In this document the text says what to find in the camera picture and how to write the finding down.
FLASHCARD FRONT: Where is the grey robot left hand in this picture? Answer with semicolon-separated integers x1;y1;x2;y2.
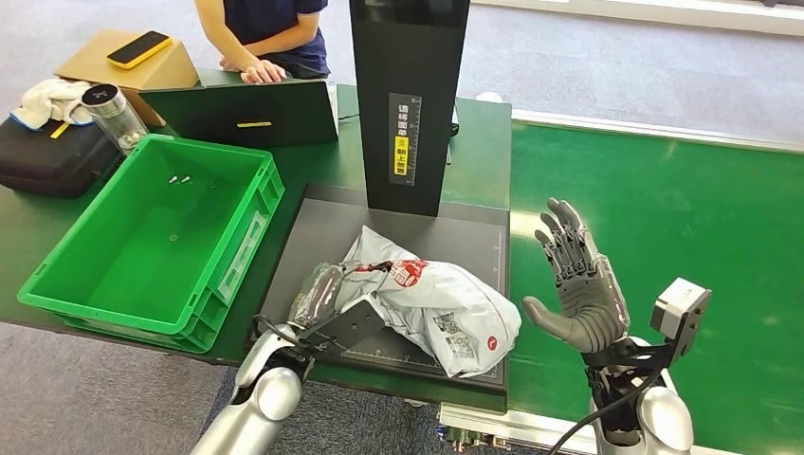
288;262;347;329

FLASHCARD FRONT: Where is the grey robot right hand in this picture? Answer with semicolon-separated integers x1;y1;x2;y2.
521;198;631;355

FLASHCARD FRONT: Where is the white plastic mailer package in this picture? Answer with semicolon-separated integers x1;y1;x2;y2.
336;225;523;380

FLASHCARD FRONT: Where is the green conveyor belt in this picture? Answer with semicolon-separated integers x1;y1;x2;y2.
507;122;804;455

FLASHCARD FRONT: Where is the conveyor motor connector block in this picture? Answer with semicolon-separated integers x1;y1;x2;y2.
439;426;513;455

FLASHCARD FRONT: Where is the brown cardboard box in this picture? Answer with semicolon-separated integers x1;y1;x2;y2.
53;28;201;128

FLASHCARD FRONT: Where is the green plastic crate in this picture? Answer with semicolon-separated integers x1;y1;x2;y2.
17;133;287;355

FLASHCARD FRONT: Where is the ruler label with yellow patch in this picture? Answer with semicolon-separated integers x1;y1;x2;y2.
388;92;423;188

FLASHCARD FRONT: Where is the person's right hand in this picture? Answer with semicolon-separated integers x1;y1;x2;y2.
239;57;287;84

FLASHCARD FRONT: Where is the black scanner column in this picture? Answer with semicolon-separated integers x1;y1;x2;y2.
349;0;472;219

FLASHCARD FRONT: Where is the glass bottle with black lid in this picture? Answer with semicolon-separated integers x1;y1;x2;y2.
81;82;150;156

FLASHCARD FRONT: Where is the person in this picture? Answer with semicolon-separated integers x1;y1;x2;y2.
192;0;332;84

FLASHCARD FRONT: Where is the white floor ledge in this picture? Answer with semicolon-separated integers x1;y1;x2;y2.
470;0;804;39

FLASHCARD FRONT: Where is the black zip case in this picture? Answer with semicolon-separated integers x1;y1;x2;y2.
0;117;125;200

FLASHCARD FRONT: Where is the yellow cased phone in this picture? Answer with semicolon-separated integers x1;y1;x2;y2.
105;30;173;70

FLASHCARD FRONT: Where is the white towel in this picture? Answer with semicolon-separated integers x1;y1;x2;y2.
9;78;96;132

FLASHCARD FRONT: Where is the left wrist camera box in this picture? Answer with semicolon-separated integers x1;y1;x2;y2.
298;295;386;353

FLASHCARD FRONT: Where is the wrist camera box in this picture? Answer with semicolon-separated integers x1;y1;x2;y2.
649;278;714;360
298;295;386;353

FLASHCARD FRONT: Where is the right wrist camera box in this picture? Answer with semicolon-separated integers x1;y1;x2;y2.
649;278;714;360

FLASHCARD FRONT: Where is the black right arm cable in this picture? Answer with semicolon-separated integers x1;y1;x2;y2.
546;367;668;455

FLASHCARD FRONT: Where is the black scanner base plate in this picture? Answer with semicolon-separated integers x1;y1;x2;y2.
257;183;511;397

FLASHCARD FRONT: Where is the aluminium conveyor side rail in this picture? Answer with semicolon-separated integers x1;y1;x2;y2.
437;401;749;455
511;109;804;155

